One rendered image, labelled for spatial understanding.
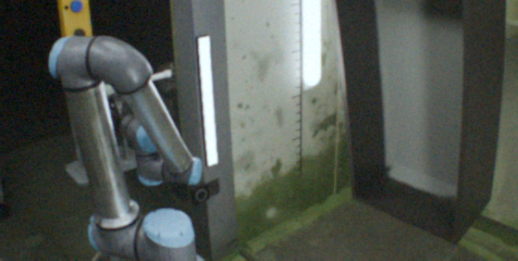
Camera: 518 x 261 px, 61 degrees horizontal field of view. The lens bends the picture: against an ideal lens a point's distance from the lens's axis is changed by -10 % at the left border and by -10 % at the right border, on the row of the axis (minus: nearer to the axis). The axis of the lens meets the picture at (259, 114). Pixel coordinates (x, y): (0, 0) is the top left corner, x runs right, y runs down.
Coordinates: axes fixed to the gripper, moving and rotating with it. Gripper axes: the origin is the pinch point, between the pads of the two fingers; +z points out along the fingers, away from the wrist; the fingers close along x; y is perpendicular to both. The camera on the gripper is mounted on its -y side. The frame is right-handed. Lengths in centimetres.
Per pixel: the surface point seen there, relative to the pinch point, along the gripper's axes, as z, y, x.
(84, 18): 20.3, -32.6, 2.9
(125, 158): 10.2, 29.5, 8.9
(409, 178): -60, 58, 126
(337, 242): -28, 105, 110
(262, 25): 5, -17, 87
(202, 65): 3.2, -5.4, 48.8
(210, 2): 5, -32, 57
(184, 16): 11, -27, 47
